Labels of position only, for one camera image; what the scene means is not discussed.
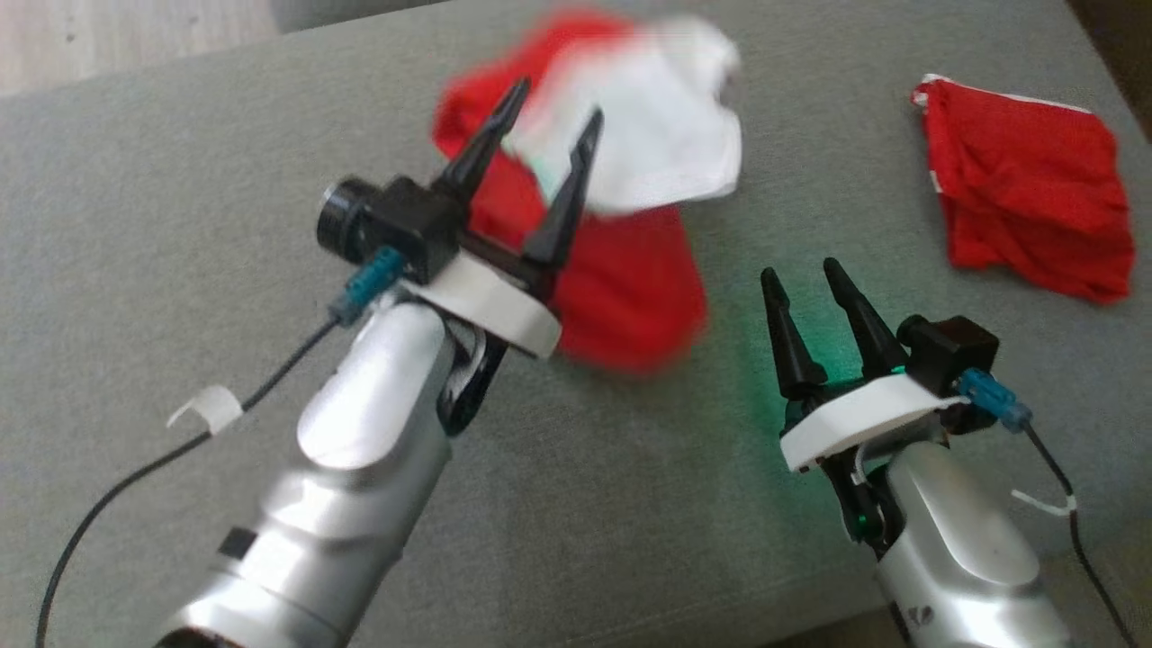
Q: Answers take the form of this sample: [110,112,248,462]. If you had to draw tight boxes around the red and white shirt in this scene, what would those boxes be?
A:
[432,9,744,375]

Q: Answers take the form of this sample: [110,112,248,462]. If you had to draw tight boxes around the grey sofa seat cushion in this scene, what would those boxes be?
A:
[0,0,1152,648]

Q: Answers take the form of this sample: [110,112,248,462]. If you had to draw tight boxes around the white tape tag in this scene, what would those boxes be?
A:
[167,385,245,435]

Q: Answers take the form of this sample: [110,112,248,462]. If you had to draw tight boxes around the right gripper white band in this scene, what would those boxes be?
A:
[760,256,961,547]

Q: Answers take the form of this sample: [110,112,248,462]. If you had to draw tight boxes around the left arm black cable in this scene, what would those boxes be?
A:
[34,247,408,648]

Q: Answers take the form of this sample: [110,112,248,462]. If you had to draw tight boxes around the red shorts with white stripe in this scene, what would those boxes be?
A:
[910,74,1137,305]

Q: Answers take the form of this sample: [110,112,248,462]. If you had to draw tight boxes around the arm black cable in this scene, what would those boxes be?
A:
[956,367,1137,648]
[34,247,408,648]

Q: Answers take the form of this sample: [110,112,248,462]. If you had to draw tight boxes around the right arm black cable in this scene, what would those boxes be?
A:
[956,367,1137,648]

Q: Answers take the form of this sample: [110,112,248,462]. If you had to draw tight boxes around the white cable tie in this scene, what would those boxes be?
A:
[1012,488,1077,518]

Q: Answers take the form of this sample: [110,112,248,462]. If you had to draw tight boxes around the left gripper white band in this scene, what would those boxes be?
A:
[400,76,606,435]

